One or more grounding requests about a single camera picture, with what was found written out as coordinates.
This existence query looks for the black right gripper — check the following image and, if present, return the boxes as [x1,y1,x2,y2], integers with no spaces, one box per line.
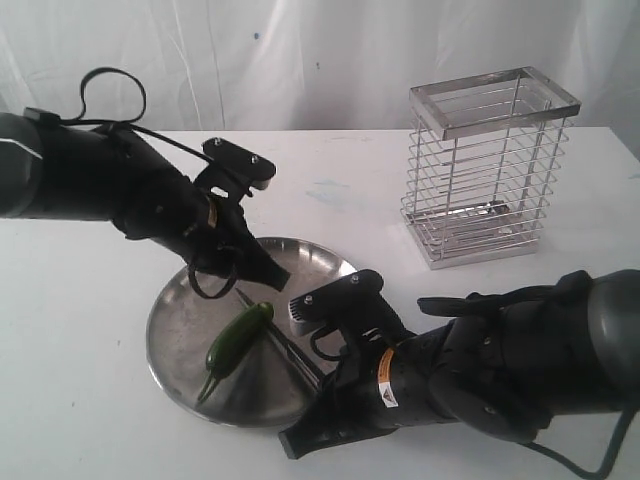
[278,299,411,460]

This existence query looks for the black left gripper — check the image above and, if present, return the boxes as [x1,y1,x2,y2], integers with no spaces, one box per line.
[189,165,290,291]

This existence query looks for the black handled knife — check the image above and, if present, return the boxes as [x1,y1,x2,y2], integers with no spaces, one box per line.
[231,287,324,390]

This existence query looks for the green cucumber with stem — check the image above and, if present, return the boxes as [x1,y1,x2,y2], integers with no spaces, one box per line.
[197,302,274,404]

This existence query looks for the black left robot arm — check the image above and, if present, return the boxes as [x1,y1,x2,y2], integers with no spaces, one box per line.
[1,109,290,291]

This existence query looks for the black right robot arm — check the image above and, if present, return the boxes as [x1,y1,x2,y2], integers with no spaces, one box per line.
[279,270,639,463]

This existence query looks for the round stainless steel plate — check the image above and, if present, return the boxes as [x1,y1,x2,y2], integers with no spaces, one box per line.
[146,236,359,428]

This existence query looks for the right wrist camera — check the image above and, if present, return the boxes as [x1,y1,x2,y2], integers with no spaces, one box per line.
[288,269,384,337]

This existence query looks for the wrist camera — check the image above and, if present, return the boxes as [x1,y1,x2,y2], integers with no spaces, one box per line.
[288,269,384,337]
[202,137,276,190]

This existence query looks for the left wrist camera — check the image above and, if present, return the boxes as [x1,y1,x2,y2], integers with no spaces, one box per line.
[202,137,276,190]

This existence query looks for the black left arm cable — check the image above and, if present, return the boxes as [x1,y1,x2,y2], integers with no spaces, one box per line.
[59,68,241,300]

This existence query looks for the steel wire utensil rack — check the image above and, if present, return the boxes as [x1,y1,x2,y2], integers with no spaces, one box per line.
[401,66,581,270]

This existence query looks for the dark right arm cable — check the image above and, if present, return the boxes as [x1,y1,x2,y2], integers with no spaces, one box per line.
[529,399,634,476]

